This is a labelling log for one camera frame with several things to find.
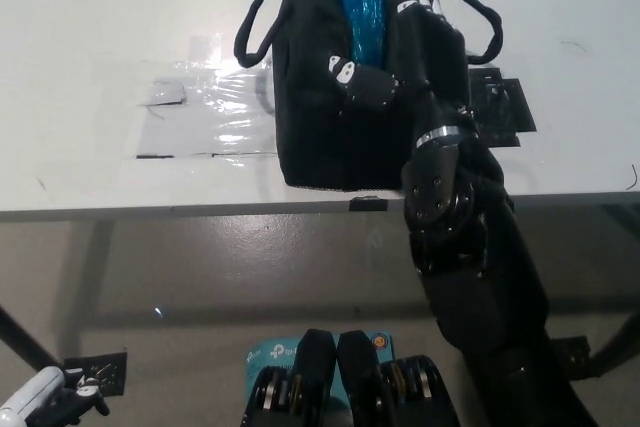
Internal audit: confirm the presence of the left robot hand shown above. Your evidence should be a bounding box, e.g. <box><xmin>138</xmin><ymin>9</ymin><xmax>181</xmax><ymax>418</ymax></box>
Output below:
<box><xmin>55</xmin><ymin>366</ymin><xmax>111</xmax><ymax>423</ymax></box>

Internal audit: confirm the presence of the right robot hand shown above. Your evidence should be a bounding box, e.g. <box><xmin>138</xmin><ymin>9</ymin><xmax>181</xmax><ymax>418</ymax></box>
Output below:
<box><xmin>327</xmin><ymin>0</ymin><xmax>474</xmax><ymax>148</ymax></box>

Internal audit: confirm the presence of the blue plastic-wrapped plate stack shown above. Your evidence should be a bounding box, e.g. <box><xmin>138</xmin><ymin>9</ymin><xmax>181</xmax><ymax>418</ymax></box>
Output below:
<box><xmin>333</xmin><ymin>0</ymin><xmax>389</xmax><ymax>68</ymax></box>

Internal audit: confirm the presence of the black floor tape marker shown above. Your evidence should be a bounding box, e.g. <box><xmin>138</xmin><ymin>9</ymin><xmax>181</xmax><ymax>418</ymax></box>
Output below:
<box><xmin>548</xmin><ymin>336</ymin><xmax>594</xmax><ymax>383</ymax></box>
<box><xmin>63</xmin><ymin>351</ymin><xmax>129</xmax><ymax>397</ymax></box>

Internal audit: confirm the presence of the large black tape patch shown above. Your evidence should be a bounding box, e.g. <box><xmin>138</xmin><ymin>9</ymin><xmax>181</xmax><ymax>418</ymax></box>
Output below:
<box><xmin>467</xmin><ymin>65</ymin><xmax>539</xmax><ymax>149</ymax></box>

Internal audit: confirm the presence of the black table leg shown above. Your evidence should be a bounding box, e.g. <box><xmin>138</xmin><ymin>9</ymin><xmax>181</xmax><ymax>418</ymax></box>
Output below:
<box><xmin>0</xmin><ymin>302</ymin><xmax>64</xmax><ymax>372</ymax></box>
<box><xmin>589</xmin><ymin>314</ymin><xmax>640</xmax><ymax>379</ymax></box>

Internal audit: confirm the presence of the black fabric handbag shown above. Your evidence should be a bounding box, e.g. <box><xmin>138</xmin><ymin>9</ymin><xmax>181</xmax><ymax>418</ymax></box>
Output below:
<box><xmin>234</xmin><ymin>0</ymin><xmax>504</xmax><ymax>194</ymax></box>

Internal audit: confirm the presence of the small black tape strip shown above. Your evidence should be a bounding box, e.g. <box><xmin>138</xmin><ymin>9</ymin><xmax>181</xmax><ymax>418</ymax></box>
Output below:
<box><xmin>348</xmin><ymin>195</ymin><xmax>389</xmax><ymax>212</ymax></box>

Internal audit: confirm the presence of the teal tp-link box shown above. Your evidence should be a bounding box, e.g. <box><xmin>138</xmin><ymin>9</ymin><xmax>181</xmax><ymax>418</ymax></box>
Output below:
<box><xmin>244</xmin><ymin>331</ymin><xmax>399</xmax><ymax>413</ymax></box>

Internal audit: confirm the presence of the clear plastic sheet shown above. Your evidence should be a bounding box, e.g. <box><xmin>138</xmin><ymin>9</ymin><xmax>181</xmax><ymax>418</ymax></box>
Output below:
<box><xmin>134</xmin><ymin>34</ymin><xmax>279</xmax><ymax>161</ymax></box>

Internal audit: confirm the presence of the grey paper piece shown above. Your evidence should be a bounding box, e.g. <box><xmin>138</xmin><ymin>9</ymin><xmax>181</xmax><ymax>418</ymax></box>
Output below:
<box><xmin>139</xmin><ymin>79</ymin><xmax>189</xmax><ymax>108</ymax></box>

